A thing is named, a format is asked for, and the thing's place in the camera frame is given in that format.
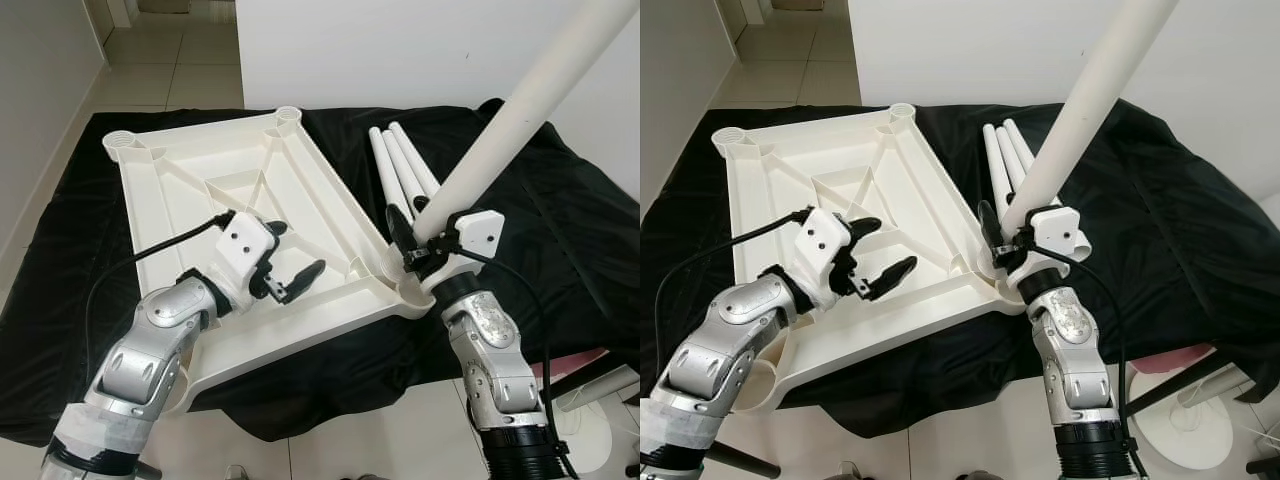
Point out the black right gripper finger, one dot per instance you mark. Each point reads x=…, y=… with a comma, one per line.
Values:
x=403, y=230
x=990, y=230

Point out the white plastic table leg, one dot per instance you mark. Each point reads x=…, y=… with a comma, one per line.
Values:
x=996, y=170
x=421, y=160
x=1011, y=165
x=1020, y=148
x=404, y=165
x=389, y=170
x=520, y=110
x=1090, y=110

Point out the white plastic table top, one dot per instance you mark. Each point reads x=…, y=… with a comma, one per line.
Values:
x=170, y=200
x=790, y=190

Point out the black cloth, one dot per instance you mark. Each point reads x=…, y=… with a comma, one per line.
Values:
x=1170, y=220
x=560, y=250

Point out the pink plastic seat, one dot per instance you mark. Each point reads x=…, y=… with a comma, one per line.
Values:
x=570, y=358
x=1185, y=355

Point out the grey robot left foot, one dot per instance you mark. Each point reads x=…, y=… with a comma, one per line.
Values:
x=235, y=472
x=850, y=472

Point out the grey robot foot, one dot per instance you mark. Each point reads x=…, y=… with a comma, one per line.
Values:
x=975, y=476
x=235, y=472
x=362, y=477
x=850, y=472

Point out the grey robot right foot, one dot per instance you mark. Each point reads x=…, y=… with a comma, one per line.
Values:
x=362, y=477
x=975, y=476

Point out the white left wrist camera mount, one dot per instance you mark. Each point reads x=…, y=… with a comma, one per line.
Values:
x=822, y=250
x=243, y=245

